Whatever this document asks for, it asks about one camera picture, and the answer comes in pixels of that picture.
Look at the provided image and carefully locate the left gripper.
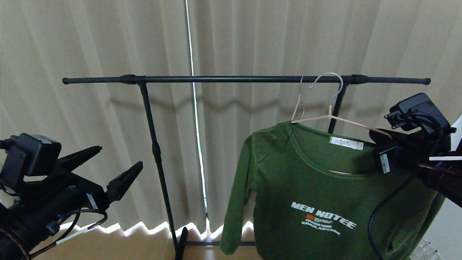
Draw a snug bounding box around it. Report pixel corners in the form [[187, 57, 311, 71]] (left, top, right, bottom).
[[21, 146, 144, 236]]

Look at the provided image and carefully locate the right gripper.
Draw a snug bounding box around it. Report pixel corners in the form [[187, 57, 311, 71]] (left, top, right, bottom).
[[372, 142, 434, 175]]

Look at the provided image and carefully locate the pink clothes hanger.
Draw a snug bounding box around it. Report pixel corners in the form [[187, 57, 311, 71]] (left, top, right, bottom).
[[290, 75, 306, 122], [290, 73, 393, 176]]

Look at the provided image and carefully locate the green long-sleeved shirt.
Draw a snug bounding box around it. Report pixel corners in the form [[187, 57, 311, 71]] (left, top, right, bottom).
[[219, 121, 446, 260]]

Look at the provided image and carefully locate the white laundry basket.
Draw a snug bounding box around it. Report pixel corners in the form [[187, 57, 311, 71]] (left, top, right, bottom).
[[411, 238, 445, 260]]

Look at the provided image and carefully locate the black clothes rack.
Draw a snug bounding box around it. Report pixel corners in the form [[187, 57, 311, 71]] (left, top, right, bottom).
[[62, 74, 431, 260]]

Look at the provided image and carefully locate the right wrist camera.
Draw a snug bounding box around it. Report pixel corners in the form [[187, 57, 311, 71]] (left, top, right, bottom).
[[384, 92, 456, 133]]

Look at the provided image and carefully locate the black cable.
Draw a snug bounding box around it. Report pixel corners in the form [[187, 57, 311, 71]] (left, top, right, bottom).
[[367, 169, 427, 260]]

